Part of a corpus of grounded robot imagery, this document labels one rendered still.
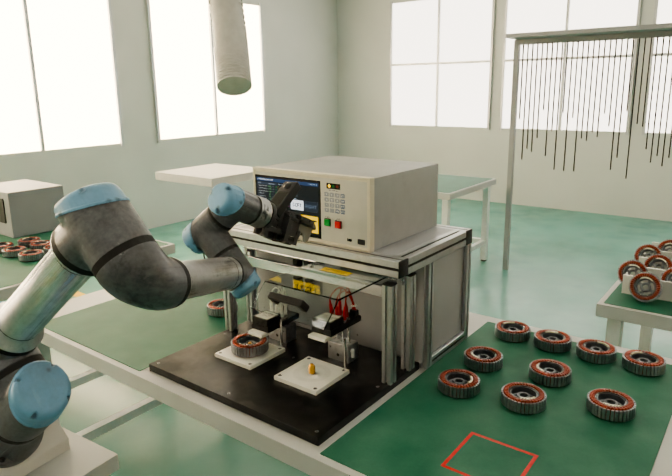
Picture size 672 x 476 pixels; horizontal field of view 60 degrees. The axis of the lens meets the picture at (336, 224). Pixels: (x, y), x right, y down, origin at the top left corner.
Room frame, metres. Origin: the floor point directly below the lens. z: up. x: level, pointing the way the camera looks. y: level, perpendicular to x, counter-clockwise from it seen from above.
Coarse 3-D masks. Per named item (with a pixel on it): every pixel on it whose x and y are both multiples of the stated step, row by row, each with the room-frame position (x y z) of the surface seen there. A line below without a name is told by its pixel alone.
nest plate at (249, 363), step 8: (272, 344) 1.69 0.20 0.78; (216, 352) 1.63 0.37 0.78; (224, 352) 1.63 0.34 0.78; (272, 352) 1.63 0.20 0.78; (280, 352) 1.64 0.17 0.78; (232, 360) 1.58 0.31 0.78; (240, 360) 1.58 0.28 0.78; (248, 360) 1.58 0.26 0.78; (256, 360) 1.58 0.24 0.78; (264, 360) 1.59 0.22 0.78; (248, 368) 1.54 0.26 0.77
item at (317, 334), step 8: (336, 320) 1.54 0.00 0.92; (352, 320) 1.59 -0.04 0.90; (360, 320) 1.62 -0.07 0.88; (312, 328) 1.55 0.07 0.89; (328, 328) 1.52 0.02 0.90; (336, 328) 1.53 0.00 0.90; (344, 328) 1.56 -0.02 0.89; (312, 336) 1.52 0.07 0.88; (320, 336) 1.52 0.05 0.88; (328, 336) 1.52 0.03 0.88; (336, 336) 1.62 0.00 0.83
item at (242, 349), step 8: (240, 336) 1.67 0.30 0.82; (248, 336) 1.68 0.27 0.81; (232, 344) 1.62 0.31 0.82; (240, 344) 1.61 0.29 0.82; (248, 344) 1.63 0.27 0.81; (256, 344) 1.61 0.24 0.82; (264, 344) 1.62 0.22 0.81; (232, 352) 1.62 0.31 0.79; (240, 352) 1.59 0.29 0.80; (248, 352) 1.59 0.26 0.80; (256, 352) 1.60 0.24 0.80; (264, 352) 1.62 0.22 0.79
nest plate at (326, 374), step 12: (312, 360) 1.57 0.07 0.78; (288, 372) 1.50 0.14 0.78; (300, 372) 1.50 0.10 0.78; (324, 372) 1.50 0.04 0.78; (336, 372) 1.50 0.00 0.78; (348, 372) 1.51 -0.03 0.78; (288, 384) 1.45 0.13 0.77; (300, 384) 1.43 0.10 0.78; (312, 384) 1.43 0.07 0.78; (324, 384) 1.43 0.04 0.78
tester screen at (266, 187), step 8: (264, 184) 1.77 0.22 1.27; (272, 184) 1.75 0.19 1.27; (280, 184) 1.73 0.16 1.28; (304, 184) 1.67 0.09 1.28; (312, 184) 1.65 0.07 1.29; (264, 192) 1.77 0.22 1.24; (272, 192) 1.75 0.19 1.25; (304, 192) 1.67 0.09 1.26; (312, 192) 1.65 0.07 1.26; (304, 200) 1.67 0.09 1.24; (312, 200) 1.65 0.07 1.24; (288, 208) 1.71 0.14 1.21
